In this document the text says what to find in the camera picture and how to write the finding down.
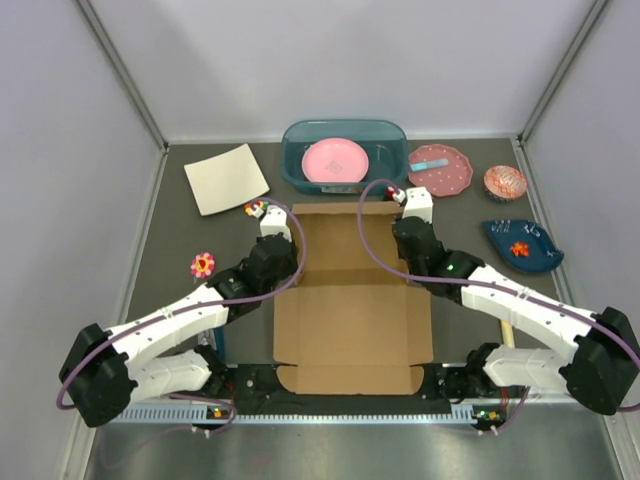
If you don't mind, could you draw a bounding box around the brown cardboard box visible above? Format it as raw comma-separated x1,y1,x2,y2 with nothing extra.
273,202,434,395

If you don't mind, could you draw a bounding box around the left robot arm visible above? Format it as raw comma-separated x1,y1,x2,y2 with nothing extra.
59,233,307,428

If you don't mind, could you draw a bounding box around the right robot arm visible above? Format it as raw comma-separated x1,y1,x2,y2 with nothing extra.
391,216,639,415

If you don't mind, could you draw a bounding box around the red black stamp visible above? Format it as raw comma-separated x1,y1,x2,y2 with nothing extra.
383,186,395,201

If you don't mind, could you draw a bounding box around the multicolour flower toy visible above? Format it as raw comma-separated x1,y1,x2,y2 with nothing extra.
244,200,264,218

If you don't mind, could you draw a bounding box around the pink polka dot plate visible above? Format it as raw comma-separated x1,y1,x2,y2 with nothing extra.
408,144,473,197

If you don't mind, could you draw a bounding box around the blue pink spoon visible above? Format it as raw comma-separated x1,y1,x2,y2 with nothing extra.
409,158,449,173

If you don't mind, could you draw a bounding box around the red pink flower toy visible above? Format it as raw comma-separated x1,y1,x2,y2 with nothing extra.
190,252,216,279

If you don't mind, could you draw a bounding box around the white square plate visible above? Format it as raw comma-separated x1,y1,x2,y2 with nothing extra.
184,144,270,216

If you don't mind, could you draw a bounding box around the teal plastic basin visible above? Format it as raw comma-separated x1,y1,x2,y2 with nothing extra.
280,119,408,195

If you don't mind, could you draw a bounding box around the pink round plate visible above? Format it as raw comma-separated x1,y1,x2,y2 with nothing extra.
301,138,369,183

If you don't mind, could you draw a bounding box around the red orange candy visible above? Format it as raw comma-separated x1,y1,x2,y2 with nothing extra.
510,241,530,257

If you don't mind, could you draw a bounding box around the dark blue leaf dish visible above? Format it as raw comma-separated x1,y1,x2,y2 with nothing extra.
481,219,565,274

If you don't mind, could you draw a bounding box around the wooden stick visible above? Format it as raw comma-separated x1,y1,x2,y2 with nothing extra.
500,321,515,348

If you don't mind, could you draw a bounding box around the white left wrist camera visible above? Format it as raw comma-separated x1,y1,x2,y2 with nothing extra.
256,201,291,237

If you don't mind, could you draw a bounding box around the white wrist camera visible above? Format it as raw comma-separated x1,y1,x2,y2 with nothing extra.
256,201,291,237
388,187,434,224

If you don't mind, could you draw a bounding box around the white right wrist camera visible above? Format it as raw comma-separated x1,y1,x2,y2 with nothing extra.
388,187,434,224

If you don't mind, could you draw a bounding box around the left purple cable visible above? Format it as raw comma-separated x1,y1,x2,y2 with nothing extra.
55,197,307,469

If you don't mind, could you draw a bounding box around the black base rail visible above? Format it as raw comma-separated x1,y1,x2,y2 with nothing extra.
168,362,506,404

